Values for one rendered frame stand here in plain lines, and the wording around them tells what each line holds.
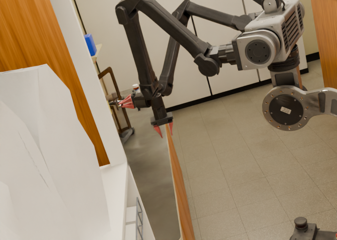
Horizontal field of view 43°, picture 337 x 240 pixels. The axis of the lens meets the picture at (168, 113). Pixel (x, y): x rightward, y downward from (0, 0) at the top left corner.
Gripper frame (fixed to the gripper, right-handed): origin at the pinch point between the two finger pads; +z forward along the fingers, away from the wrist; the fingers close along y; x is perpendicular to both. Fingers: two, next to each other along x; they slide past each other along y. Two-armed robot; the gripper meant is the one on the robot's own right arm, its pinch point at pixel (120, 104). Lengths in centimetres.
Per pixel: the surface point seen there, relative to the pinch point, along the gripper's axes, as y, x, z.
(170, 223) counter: -25, 77, -13
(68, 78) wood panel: 26.7, 25.8, 14.8
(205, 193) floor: -121, -88, -30
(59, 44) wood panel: 42, 26, 13
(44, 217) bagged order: 34, 152, -2
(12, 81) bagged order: 53, 135, 0
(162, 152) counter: -25.9, 14.5, -14.1
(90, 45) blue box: 36.2, 14.6, 2.5
